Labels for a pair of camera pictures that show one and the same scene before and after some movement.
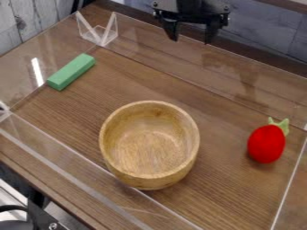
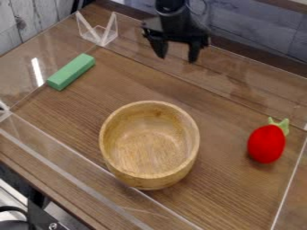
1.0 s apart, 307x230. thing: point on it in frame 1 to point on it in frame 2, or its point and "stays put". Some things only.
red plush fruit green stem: [265, 142] stays put
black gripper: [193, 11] to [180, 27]
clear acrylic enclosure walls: [159, 135] stays put
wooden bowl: [148, 142] stays put
